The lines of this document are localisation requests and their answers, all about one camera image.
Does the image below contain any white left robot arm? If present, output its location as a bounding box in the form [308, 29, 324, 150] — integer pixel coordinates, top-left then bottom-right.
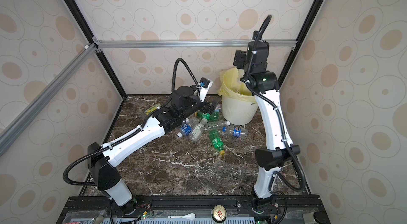
[63, 58, 215, 207]

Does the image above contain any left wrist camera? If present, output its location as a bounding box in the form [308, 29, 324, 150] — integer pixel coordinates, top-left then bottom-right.
[198, 77, 214, 102]

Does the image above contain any green bottle yellow cap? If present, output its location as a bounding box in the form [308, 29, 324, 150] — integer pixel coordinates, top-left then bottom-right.
[209, 130, 225, 155]
[195, 111, 219, 122]

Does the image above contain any white plastic spoon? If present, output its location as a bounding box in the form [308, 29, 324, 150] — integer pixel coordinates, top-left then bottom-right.
[167, 213, 196, 220]

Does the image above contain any clear bottle blue label small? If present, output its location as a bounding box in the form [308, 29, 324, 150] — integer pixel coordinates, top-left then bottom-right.
[177, 122, 192, 138]

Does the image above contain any diagonal aluminium rail left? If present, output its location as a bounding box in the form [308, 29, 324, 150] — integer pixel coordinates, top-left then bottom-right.
[1, 44, 96, 155]

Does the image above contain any yellow plastic bin liner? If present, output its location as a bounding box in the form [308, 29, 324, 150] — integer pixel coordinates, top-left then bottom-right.
[217, 67, 256, 103]

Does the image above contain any clear bottle grey cap tall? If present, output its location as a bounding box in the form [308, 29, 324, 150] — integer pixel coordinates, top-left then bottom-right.
[189, 118, 208, 142]

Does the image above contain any horizontal aluminium rail back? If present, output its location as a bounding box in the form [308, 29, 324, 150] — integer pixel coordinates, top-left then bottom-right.
[93, 36, 298, 53]

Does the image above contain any drink can top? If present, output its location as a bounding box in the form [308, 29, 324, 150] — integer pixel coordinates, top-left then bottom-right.
[212, 205, 227, 224]

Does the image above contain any green Fox's candy bag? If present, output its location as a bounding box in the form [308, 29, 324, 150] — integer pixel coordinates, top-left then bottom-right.
[144, 104, 161, 115]

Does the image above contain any clear Pepsi bottle blue label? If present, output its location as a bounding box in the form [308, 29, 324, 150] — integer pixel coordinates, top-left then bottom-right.
[221, 125, 248, 139]

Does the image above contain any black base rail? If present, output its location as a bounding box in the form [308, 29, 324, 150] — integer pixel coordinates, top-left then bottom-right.
[57, 194, 330, 224]

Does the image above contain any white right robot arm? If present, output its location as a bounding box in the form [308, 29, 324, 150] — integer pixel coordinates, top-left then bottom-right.
[233, 15, 306, 212]

